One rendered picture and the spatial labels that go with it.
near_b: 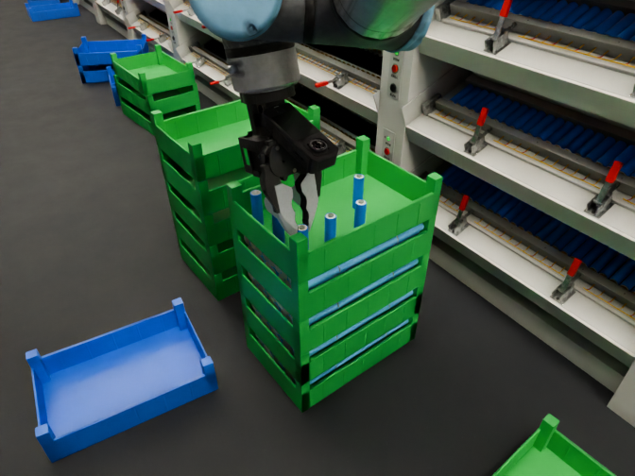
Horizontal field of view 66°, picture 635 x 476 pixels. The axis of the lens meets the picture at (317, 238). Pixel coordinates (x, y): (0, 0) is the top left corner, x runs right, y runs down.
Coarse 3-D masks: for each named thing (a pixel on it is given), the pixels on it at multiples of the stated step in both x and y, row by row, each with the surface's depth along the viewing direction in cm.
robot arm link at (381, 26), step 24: (312, 0) 46; (336, 0) 44; (360, 0) 36; (384, 0) 33; (408, 0) 32; (432, 0) 32; (312, 24) 48; (336, 24) 48; (360, 24) 42; (384, 24) 40; (408, 24) 41; (384, 48) 51; (408, 48) 51
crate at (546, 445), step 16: (544, 432) 82; (528, 448) 84; (544, 448) 85; (560, 448) 83; (576, 448) 80; (512, 464) 81; (528, 464) 83; (544, 464) 83; (560, 464) 83; (576, 464) 81; (592, 464) 78
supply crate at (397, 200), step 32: (352, 160) 95; (384, 160) 91; (320, 192) 92; (352, 192) 92; (384, 192) 92; (416, 192) 88; (256, 224) 76; (320, 224) 84; (352, 224) 84; (384, 224) 78; (416, 224) 83; (288, 256) 71; (320, 256) 72; (352, 256) 77
